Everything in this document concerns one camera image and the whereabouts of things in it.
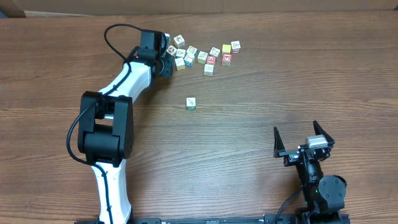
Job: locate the far right white block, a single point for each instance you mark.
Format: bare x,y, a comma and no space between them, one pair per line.
235,47

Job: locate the yellow sided gift block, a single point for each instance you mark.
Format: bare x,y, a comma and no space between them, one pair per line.
179,63

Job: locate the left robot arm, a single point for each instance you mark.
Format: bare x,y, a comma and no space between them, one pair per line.
106,122

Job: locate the top red picture block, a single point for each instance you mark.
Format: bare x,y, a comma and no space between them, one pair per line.
179,41

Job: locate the green sided wooden block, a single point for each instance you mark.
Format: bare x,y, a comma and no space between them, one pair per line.
191,103

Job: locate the red face wooden block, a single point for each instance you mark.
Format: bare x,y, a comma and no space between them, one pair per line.
211,60

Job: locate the cardboard panel at back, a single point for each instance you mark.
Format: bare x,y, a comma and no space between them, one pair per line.
131,7

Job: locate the red letter wooden block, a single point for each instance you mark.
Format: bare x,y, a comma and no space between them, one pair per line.
226,59

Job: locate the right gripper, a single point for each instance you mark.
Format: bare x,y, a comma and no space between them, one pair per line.
291,156

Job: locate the yellow top wooden block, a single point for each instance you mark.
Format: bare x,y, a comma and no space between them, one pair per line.
226,49

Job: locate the lower white wooden block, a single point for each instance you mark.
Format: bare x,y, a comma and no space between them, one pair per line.
208,70

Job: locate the soccer ball wooden block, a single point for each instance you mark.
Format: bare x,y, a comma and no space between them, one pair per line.
171,50

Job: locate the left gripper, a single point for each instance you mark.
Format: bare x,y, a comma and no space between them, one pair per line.
168,63

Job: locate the blue sided picture block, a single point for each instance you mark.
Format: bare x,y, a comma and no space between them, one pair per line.
192,50

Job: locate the ice cream wooden block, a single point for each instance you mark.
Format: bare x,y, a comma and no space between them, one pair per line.
180,53

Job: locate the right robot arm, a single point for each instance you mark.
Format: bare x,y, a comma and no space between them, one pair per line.
324,195

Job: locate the white tilted picture block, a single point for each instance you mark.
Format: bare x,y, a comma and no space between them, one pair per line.
215,52

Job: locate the sailboat blue wooden block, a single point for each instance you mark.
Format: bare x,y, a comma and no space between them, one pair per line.
189,60

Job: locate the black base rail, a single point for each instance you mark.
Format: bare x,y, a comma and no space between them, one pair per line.
266,219

